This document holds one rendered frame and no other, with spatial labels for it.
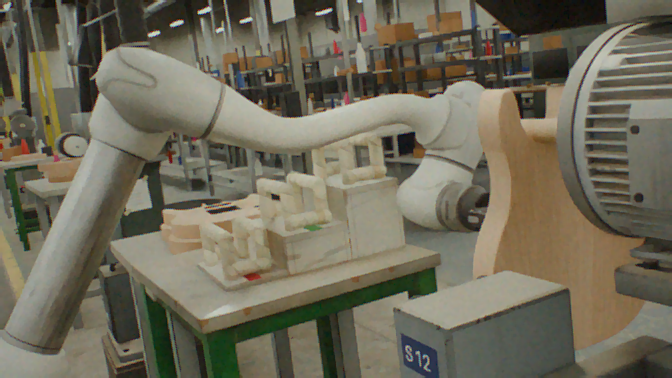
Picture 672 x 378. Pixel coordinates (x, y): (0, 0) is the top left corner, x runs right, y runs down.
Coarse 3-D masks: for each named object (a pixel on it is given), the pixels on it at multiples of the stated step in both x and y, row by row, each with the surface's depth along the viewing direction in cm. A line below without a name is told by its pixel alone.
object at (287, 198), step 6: (282, 192) 161; (288, 192) 161; (282, 198) 161; (288, 198) 161; (282, 204) 162; (288, 204) 161; (294, 204) 162; (282, 210) 162; (288, 210) 161; (294, 210) 162; (288, 216) 161; (288, 228) 162
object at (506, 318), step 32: (480, 288) 75; (512, 288) 73; (544, 288) 72; (416, 320) 69; (448, 320) 66; (480, 320) 67; (512, 320) 68; (544, 320) 70; (416, 352) 70; (448, 352) 65; (480, 352) 67; (512, 352) 69; (544, 352) 71
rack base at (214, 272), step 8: (200, 264) 175; (208, 272) 167; (216, 272) 165; (256, 272) 161; (264, 272) 160; (272, 272) 159; (280, 272) 158; (288, 272) 159; (216, 280) 160; (224, 280) 157; (232, 280) 156; (240, 280) 156; (248, 280) 155; (256, 280) 156; (264, 280) 156; (224, 288) 154; (232, 288) 153
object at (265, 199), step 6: (258, 192) 176; (264, 192) 176; (270, 192) 177; (258, 198) 177; (264, 198) 176; (270, 198) 177; (264, 204) 176; (270, 204) 177; (264, 210) 177; (270, 210) 177; (264, 216) 177; (270, 216) 177
